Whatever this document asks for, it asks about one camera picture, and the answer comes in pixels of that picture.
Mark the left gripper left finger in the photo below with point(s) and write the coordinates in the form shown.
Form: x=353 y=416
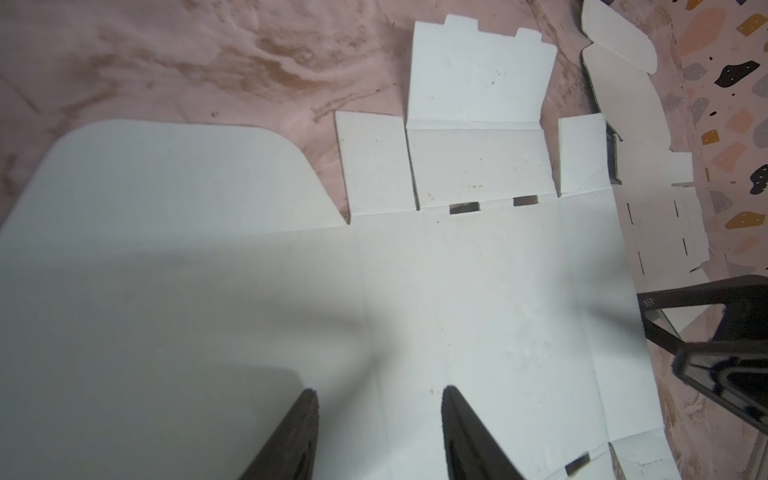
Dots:
x=290 y=451

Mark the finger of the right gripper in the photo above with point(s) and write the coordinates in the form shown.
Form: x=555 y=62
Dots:
x=740 y=332

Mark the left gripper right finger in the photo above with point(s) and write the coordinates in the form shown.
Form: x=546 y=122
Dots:
x=470 y=449

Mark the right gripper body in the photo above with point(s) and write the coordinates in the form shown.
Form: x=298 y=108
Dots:
x=733 y=374

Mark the mint paper box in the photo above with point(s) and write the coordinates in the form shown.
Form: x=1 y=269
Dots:
x=168 y=291
x=658 y=206

